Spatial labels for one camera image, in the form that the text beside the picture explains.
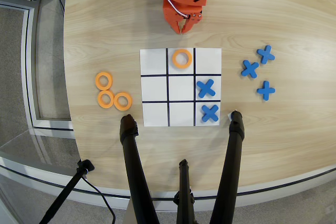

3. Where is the blue foam cross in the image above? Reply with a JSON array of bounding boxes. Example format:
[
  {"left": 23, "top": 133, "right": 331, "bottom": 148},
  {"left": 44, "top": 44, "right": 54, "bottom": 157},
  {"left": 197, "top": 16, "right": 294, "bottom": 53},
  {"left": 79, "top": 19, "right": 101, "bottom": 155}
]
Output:
[
  {"left": 256, "top": 80, "right": 276, "bottom": 102},
  {"left": 201, "top": 104, "right": 220, "bottom": 123},
  {"left": 256, "top": 45, "right": 276, "bottom": 65},
  {"left": 196, "top": 79, "right": 216, "bottom": 99},
  {"left": 241, "top": 59, "right": 260, "bottom": 79}
]

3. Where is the thin black tripod leg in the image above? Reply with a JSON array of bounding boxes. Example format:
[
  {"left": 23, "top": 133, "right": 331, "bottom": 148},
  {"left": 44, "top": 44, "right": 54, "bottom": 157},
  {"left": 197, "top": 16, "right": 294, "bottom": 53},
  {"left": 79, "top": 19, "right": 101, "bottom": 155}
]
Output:
[{"left": 173, "top": 158, "right": 196, "bottom": 224}]

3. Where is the grey metal partition frame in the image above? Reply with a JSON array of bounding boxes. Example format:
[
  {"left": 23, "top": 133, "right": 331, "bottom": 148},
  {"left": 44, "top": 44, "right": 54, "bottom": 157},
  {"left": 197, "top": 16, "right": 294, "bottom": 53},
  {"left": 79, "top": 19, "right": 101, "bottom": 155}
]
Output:
[{"left": 0, "top": 0, "right": 79, "bottom": 141}]

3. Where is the slim black stand pole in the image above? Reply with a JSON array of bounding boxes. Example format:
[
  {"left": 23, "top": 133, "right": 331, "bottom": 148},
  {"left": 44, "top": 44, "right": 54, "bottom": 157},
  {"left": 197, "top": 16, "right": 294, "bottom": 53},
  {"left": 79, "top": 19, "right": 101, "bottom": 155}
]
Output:
[{"left": 38, "top": 159, "right": 95, "bottom": 224}]

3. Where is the black cable on floor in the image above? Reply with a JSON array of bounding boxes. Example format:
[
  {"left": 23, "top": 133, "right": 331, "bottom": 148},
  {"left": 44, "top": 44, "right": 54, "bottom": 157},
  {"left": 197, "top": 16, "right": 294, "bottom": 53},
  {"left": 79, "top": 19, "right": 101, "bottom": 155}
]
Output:
[{"left": 81, "top": 176, "right": 117, "bottom": 224}]

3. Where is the white tic-tac-toe grid paper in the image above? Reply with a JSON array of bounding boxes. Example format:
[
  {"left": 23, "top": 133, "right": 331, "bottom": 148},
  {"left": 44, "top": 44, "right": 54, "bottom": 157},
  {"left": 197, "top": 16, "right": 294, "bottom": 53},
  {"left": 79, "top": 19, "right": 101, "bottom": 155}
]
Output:
[{"left": 140, "top": 48, "right": 223, "bottom": 127}]

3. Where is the orange foam ring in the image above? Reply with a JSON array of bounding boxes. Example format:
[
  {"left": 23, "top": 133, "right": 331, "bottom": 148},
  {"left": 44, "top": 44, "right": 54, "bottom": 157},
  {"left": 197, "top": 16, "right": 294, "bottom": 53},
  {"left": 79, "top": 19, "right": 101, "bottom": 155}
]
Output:
[
  {"left": 97, "top": 90, "right": 116, "bottom": 109},
  {"left": 113, "top": 92, "right": 133, "bottom": 111},
  {"left": 172, "top": 48, "right": 193, "bottom": 69},
  {"left": 94, "top": 71, "right": 114, "bottom": 91}
]

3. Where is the thick black tripod leg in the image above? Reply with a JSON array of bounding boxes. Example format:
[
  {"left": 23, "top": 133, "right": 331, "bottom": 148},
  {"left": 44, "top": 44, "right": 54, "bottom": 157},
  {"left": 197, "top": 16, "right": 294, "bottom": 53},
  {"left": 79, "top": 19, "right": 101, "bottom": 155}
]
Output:
[
  {"left": 119, "top": 114, "right": 160, "bottom": 224},
  {"left": 209, "top": 110, "right": 246, "bottom": 224}
]

